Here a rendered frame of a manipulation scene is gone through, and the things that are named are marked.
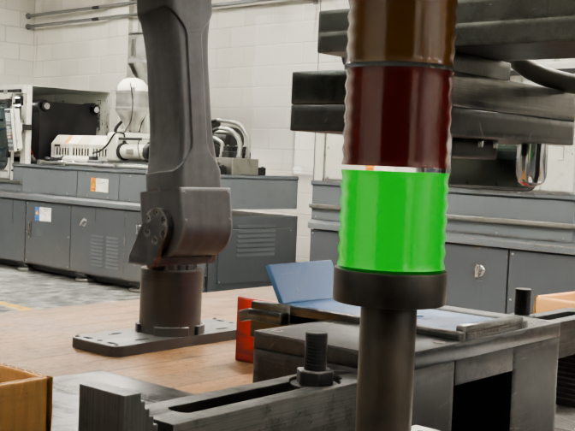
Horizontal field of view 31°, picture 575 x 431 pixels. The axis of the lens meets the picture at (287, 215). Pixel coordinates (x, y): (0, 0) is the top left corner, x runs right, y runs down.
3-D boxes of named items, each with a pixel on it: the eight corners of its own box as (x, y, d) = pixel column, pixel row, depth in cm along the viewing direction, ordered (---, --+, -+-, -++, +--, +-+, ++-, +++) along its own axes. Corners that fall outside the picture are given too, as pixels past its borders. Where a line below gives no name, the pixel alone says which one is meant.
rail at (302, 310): (293, 341, 69) (294, 304, 69) (464, 374, 61) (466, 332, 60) (287, 342, 69) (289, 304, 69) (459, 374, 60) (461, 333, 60)
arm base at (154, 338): (263, 261, 109) (216, 255, 113) (117, 271, 93) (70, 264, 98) (261, 335, 109) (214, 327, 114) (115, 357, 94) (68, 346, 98)
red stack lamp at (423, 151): (382, 166, 39) (386, 77, 38) (470, 169, 36) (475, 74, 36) (319, 163, 36) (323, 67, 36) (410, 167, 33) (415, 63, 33)
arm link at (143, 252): (233, 209, 104) (195, 205, 108) (168, 209, 97) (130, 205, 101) (231, 270, 104) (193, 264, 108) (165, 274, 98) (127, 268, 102)
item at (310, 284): (326, 298, 76) (328, 259, 76) (511, 327, 66) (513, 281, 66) (263, 306, 71) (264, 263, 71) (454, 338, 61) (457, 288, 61)
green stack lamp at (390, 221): (378, 258, 39) (382, 170, 39) (465, 268, 36) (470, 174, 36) (315, 263, 36) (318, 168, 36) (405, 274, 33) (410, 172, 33)
